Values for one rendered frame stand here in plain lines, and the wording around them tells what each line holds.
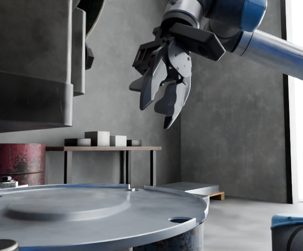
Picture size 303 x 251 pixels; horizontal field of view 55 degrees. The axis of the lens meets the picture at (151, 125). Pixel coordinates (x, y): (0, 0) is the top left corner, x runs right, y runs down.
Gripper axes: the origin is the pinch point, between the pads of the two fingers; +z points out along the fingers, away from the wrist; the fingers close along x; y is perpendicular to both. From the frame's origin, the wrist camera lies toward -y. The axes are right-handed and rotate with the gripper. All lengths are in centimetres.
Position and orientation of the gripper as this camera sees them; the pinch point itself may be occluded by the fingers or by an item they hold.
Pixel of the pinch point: (159, 112)
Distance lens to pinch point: 48.3
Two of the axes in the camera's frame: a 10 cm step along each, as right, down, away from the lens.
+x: -6.0, -4.8, -6.5
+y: -7.5, 0.4, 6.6
